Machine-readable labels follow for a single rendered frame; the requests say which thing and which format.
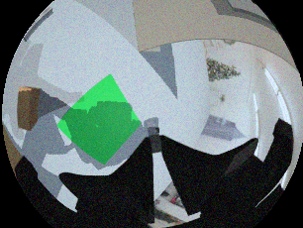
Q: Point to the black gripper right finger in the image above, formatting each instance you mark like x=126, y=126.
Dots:
x=195, y=174

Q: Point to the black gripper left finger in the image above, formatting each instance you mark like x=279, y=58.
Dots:
x=131, y=185

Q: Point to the green square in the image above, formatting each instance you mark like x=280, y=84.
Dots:
x=101, y=121

